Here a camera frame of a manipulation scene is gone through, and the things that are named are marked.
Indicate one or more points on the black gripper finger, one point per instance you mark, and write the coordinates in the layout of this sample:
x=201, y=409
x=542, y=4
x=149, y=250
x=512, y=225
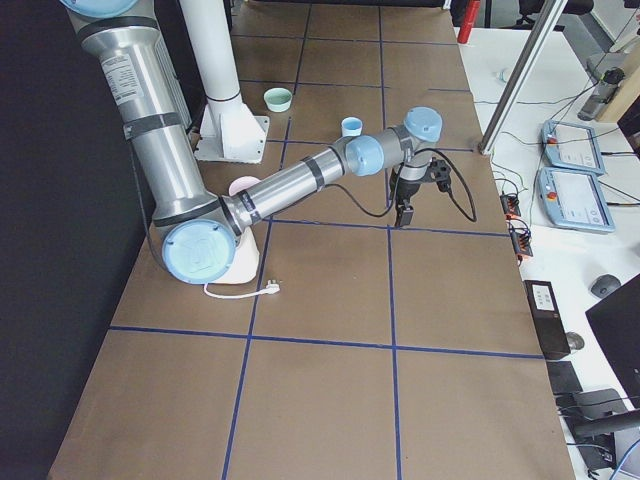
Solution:
x=404, y=214

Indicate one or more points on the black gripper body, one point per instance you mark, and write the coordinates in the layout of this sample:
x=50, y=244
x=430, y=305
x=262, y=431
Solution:
x=408, y=190

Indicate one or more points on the darker blue cup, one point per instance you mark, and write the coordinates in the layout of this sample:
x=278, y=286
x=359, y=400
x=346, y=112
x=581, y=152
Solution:
x=351, y=126

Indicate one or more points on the black orange power strip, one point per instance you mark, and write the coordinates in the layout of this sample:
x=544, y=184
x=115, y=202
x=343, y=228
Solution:
x=518, y=229

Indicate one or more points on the mint green bowl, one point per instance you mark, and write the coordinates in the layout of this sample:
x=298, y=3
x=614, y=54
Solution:
x=278, y=99

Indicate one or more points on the black box with label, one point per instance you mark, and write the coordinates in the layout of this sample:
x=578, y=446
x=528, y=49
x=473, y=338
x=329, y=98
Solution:
x=546, y=318

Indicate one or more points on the lower blue teach pendant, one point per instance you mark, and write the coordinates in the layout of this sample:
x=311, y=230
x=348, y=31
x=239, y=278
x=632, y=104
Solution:
x=573, y=199

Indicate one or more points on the blue teach pendant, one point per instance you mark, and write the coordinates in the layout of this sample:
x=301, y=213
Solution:
x=572, y=146
x=573, y=199

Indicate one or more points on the upper blue teach pendant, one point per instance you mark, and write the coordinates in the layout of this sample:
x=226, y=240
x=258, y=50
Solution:
x=572, y=146

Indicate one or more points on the pink bowl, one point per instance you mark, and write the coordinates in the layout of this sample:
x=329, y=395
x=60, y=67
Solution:
x=242, y=183

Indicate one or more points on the cream white toaster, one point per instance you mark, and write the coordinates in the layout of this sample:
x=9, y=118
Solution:
x=245, y=264

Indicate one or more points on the red bottle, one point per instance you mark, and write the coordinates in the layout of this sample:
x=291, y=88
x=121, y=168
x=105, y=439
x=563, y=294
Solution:
x=468, y=22

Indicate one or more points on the black computer mouse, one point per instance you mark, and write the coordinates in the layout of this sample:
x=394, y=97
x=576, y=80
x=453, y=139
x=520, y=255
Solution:
x=604, y=285

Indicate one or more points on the black monitor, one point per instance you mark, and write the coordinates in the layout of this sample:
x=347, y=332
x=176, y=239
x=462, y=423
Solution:
x=615, y=323

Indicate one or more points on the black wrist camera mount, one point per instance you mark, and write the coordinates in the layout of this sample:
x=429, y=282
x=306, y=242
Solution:
x=438, y=172

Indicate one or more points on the aluminium frame post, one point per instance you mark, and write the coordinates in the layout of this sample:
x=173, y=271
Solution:
x=548, y=18

